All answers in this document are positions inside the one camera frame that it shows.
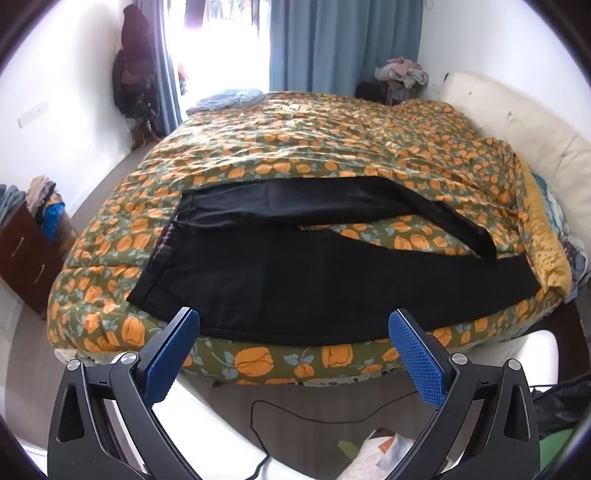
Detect yellow knitted blanket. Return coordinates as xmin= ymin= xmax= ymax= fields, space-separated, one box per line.
xmin=517 ymin=157 xmax=573 ymax=291

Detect brown wooden dresser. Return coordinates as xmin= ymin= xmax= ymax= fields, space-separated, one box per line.
xmin=0 ymin=203 xmax=77 ymax=319

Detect grey-blue cloth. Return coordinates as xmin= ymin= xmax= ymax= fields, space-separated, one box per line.
xmin=0 ymin=184 xmax=27 ymax=232

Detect black floor cable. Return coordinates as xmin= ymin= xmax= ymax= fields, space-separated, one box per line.
xmin=248 ymin=390 xmax=419 ymax=480

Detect dark hanging coats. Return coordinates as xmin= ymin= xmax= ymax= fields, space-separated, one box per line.
xmin=112 ymin=4 xmax=162 ymax=125

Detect black bag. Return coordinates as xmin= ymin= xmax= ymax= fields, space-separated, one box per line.
xmin=531 ymin=374 xmax=591 ymax=439

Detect narrow blue curtain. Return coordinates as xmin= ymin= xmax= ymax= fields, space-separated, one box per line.
xmin=147 ymin=0 xmax=183 ymax=134

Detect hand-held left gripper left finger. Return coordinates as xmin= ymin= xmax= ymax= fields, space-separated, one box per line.
xmin=47 ymin=307 xmax=201 ymax=480

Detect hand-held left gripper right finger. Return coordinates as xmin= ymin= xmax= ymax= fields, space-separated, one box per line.
xmin=387 ymin=308 xmax=541 ymax=480

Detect white plastic bag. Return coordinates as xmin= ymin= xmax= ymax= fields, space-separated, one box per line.
xmin=337 ymin=427 xmax=430 ymax=480

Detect dark stool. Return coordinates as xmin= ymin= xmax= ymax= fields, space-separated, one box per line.
xmin=355 ymin=80 xmax=419 ymax=106

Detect pile of colourful clothes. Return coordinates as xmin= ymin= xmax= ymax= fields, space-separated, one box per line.
xmin=25 ymin=175 xmax=68 ymax=243

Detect green cloth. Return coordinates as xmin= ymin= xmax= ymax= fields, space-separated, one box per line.
xmin=538 ymin=429 xmax=575 ymax=480

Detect black pants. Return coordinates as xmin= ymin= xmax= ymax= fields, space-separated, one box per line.
xmin=126 ymin=176 xmax=542 ymax=347

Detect pile of pale clothes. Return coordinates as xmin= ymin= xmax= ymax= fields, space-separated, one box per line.
xmin=374 ymin=56 xmax=429 ymax=88

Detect white bed frame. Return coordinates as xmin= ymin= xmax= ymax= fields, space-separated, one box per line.
xmin=18 ymin=330 xmax=561 ymax=480

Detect cream padded headboard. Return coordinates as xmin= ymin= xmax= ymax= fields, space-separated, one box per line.
xmin=438 ymin=70 xmax=591 ymax=213

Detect light blue folded cloth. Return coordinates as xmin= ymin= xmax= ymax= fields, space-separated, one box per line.
xmin=186 ymin=88 xmax=265 ymax=116

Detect orange floral quilt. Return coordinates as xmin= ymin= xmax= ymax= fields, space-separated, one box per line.
xmin=46 ymin=91 xmax=573 ymax=386

